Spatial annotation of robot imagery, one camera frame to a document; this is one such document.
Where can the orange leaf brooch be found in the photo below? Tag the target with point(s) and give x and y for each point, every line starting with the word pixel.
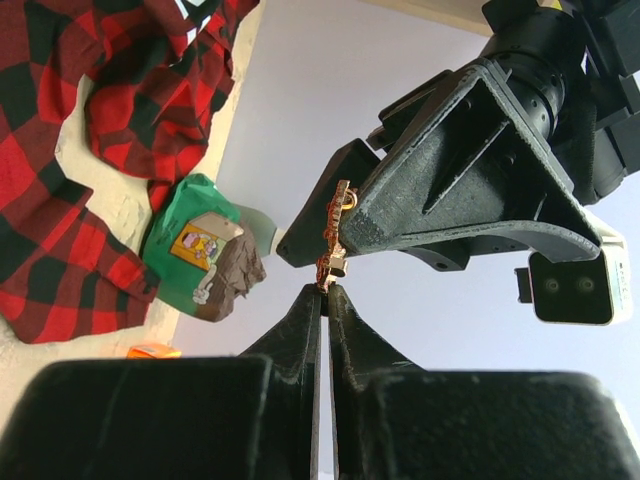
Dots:
pixel 332 265

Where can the green pouch with brown top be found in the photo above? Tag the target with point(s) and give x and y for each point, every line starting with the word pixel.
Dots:
pixel 203 253

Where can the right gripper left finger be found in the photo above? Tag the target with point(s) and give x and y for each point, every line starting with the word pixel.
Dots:
pixel 249 416

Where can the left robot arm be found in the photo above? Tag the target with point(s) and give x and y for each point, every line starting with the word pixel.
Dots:
pixel 582 59

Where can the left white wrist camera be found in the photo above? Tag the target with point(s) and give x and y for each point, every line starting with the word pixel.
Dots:
pixel 595 292

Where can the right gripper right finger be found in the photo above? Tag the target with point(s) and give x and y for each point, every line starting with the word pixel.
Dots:
pixel 396 420

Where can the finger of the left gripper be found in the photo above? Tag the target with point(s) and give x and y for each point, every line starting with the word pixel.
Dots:
pixel 304 243

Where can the red black plaid shirt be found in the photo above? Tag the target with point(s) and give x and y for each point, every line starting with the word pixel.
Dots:
pixel 160 71

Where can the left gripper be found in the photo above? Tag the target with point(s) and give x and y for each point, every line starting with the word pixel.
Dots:
pixel 467 169

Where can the orange snack box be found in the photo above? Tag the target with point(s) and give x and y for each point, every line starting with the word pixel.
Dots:
pixel 153 351

